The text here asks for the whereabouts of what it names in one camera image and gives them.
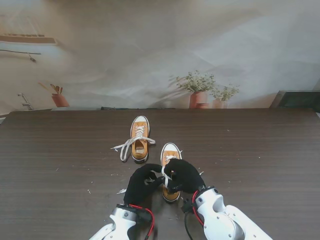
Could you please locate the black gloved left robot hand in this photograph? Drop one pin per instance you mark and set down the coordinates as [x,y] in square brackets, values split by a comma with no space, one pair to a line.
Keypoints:
[140,185]

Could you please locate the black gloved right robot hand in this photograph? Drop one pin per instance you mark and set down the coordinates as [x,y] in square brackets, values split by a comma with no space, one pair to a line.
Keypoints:
[185,177]

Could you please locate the yellow canvas sneaker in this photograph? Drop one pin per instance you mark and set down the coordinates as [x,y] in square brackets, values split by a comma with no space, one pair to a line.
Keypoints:
[140,152]
[170,195]

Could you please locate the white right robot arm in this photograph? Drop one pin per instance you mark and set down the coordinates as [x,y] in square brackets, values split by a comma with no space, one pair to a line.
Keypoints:
[225,220]

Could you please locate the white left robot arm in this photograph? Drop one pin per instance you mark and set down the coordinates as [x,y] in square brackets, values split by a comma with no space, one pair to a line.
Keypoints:
[120,225]

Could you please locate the black right wrist box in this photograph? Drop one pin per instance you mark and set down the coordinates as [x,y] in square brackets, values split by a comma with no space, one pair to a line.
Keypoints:
[188,206]

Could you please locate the black wrist box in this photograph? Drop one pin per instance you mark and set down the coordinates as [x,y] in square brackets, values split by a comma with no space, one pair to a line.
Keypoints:
[145,216]
[188,206]

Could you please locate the black left wrist box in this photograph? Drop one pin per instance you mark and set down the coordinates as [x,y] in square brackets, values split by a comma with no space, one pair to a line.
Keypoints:
[145,216]

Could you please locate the printed kitchen backdrop cloth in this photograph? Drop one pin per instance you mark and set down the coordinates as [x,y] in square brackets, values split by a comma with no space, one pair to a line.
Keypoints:
[150,50]

